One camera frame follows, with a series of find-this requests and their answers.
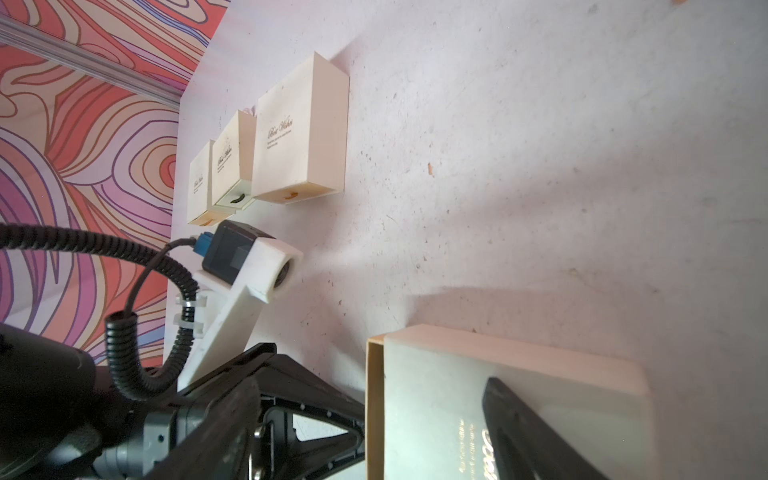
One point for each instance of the small cream jewelry box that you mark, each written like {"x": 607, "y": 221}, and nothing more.
{"x": 232, "y": 162}

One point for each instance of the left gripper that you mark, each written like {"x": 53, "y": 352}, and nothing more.
{"x": 307, "y": 429}

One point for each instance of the cream drawer jewelry box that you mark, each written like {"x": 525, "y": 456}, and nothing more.
{"x": 201, "y": 209}

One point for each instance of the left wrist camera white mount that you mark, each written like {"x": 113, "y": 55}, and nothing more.
{"x": 242, "y": 270}

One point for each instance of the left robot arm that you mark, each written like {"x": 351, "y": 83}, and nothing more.
{"x": 59, "y": 410}

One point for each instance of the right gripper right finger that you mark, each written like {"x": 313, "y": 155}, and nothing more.
{"x": 524, "y": 445}

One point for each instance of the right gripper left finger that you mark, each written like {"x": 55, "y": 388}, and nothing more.
{"x": 217, "y": 448}

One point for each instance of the cream jewelry box front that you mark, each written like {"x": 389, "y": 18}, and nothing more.
{"x": 450, "y": 404}

